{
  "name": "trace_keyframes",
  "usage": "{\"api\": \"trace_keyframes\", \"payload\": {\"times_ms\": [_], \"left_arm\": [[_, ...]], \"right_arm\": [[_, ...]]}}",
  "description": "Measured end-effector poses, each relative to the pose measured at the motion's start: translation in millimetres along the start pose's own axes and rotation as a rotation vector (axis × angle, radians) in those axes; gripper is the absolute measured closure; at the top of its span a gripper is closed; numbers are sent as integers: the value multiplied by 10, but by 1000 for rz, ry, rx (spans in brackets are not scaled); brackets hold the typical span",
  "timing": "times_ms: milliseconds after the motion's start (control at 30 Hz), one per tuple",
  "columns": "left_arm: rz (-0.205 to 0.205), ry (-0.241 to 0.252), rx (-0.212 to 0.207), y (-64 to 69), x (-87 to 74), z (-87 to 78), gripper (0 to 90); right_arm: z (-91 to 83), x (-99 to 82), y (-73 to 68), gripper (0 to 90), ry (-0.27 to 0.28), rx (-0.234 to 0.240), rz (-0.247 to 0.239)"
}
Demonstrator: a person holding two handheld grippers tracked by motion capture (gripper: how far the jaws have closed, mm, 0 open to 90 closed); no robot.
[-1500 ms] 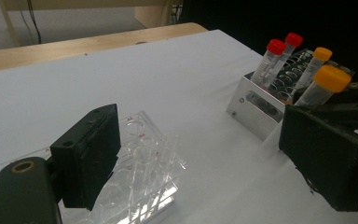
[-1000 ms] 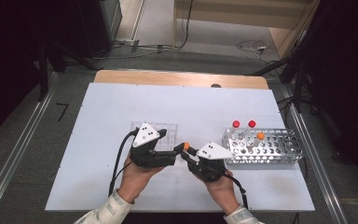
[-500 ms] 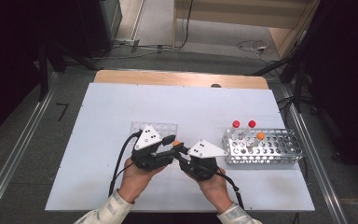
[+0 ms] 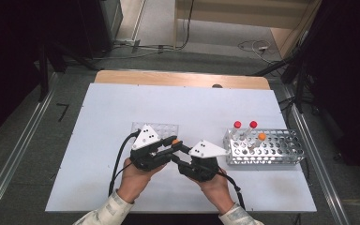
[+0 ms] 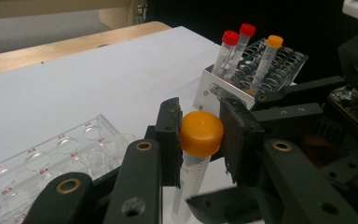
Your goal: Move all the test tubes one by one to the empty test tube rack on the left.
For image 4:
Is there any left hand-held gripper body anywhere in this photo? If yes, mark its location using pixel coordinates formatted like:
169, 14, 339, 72
129, 124, 173, 172

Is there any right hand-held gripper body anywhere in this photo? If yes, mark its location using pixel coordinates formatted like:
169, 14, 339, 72
177, 140, 230, 183

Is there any clear plastic tube rack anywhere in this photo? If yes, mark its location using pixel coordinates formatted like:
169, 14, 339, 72
130, 121, 180, 140

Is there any red-capped test tube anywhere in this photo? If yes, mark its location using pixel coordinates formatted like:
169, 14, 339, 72
232, 120, 243, 143
240, 120, 259, 142

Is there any perforated metal tube rack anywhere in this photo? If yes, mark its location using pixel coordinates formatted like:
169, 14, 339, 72
223, 128, 306, 166

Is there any person's right hand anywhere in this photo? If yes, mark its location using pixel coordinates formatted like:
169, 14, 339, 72
188, 170, 235, 216

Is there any person's left hand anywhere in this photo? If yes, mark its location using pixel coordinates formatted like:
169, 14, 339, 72
116, 157, 169, 204

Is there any white board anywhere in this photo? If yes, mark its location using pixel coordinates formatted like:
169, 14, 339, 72
45, 82, 317, 214

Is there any black metal stand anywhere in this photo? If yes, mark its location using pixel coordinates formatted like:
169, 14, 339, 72
37, 38, 102, 103
247, 29, 315, 114

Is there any dark cabinet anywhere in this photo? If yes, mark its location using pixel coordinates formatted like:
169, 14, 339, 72
76, 0, 125, 60

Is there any light wooden furniture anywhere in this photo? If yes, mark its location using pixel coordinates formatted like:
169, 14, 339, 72
172, 0, 323, 60

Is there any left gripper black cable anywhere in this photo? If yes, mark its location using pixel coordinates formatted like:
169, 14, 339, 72
108, 129, 142, 197

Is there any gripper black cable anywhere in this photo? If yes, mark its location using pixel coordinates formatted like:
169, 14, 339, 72
108, 129, 142, 197
217, 168, 247, 211

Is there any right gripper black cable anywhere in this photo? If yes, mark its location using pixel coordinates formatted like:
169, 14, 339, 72
217, 168, 247, 211

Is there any black floor cable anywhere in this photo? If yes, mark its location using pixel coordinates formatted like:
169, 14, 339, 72
277, 96, 298, 132

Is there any black hanging cable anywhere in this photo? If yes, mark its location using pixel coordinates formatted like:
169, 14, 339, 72
180, 0, 196, 50

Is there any white coiled cable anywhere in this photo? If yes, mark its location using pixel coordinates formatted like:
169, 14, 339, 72
237, 39, 283, 66

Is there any aluminium floor rail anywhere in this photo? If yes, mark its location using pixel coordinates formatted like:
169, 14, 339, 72
0, 72, 59, 225
282, 85, 352, 225

